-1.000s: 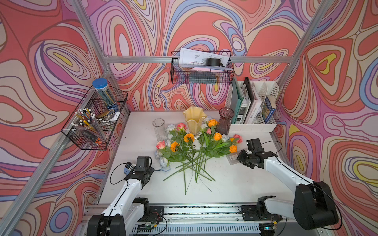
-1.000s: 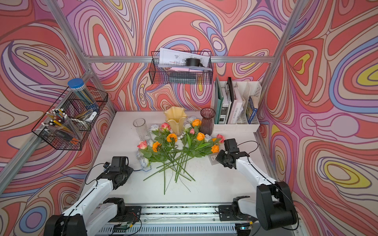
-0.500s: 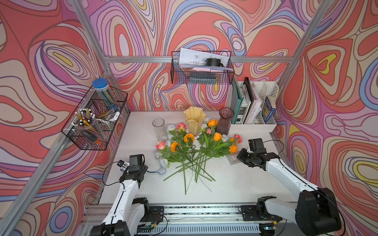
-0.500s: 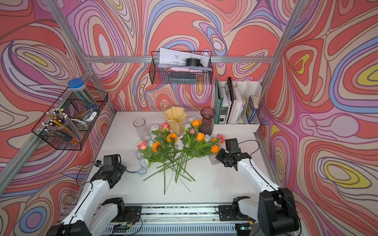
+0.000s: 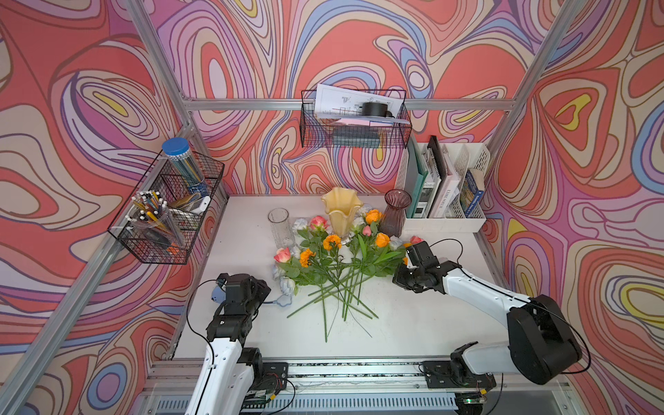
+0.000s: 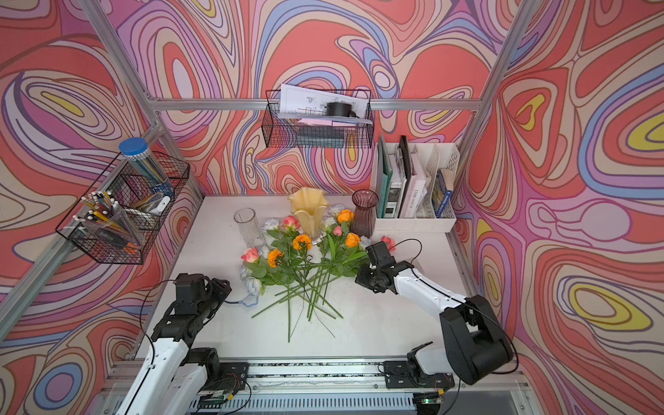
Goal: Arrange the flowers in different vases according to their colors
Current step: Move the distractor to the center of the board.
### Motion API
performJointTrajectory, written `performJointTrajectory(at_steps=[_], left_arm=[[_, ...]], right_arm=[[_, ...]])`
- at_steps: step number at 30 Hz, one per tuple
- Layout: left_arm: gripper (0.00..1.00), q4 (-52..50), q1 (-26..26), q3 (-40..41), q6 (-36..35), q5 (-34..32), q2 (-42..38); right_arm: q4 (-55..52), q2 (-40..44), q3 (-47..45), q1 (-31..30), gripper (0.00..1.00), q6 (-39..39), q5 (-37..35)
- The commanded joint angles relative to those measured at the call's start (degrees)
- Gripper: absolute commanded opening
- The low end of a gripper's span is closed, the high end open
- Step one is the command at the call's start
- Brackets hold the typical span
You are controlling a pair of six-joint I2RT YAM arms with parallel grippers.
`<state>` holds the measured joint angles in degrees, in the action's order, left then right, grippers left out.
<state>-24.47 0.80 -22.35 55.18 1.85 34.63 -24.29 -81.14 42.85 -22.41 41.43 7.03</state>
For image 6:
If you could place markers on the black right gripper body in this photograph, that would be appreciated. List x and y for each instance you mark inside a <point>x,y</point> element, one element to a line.
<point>367,277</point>

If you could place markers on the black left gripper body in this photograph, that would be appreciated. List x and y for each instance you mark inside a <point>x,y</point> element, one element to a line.
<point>213,296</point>

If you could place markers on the large pink rose flower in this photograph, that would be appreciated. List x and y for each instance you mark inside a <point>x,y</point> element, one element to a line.
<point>389,242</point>

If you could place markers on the orange rose flower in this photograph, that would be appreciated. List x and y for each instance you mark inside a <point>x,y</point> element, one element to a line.
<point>346,264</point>
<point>344,216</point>

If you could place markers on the pink tulip flower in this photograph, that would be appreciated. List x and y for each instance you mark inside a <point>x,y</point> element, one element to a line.
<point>334,239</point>

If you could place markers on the orange marigold flower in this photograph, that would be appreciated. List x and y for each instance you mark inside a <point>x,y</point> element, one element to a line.
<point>313,278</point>
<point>281,274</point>

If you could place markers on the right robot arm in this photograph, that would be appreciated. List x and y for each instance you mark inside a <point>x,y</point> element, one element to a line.
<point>474,344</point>

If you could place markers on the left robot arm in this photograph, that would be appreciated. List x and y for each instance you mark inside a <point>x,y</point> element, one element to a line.
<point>175,371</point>

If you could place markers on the purple ribbed glass vase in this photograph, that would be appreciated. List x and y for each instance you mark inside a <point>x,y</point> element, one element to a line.
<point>365,203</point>

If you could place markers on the clear glass vase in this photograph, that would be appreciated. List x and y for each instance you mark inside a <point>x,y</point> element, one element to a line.
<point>246,220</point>

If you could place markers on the white pink book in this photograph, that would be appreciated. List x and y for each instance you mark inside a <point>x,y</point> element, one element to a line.
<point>416,188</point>

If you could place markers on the white plastic file organizer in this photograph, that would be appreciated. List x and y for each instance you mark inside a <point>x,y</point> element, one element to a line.
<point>433,156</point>

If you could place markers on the yellow fluted glass vase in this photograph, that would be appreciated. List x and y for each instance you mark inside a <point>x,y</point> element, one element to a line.
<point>308,205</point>

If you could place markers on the blue paperback book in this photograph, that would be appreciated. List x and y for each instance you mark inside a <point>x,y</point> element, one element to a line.
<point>442,190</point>

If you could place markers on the white rose flower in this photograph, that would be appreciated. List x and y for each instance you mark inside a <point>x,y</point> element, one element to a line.
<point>271,224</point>

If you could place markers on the pen cup with pens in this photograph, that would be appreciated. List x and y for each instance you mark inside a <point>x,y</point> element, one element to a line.
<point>106,220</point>

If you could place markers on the blue lid pencil jar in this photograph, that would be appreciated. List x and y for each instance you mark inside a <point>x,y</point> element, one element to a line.
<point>143,160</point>

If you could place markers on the black tape roll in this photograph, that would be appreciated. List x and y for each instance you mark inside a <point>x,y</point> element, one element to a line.
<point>340,109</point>

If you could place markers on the white paper sheets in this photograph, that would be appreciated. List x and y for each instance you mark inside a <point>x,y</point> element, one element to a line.
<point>297,102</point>

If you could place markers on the black wire side basket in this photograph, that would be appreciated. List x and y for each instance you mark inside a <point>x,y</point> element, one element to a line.
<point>147,209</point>

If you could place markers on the metal base rail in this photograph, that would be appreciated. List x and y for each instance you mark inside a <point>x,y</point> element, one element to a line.
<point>338,386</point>

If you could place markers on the black wire wall basket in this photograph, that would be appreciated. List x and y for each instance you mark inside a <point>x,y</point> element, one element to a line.
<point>313,133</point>

